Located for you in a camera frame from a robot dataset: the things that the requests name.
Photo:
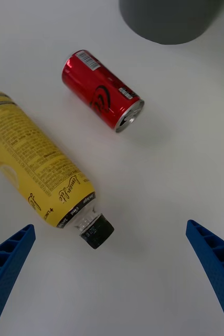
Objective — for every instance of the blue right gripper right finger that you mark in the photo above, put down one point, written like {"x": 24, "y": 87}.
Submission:
{"x": 222, "y": 270}

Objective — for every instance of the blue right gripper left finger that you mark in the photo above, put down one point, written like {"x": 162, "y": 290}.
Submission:
{"x": 4, "y": 267}

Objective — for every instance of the yellow label plastic bottle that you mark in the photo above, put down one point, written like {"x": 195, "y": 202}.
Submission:
{"x": 30, "y": 160}

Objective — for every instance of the red drink can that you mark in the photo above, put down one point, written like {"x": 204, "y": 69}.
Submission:
{"x": 98, "y": 89}

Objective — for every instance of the grey plastic waste bin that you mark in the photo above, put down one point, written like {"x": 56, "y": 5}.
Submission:
{"x": 166, "y": 18}

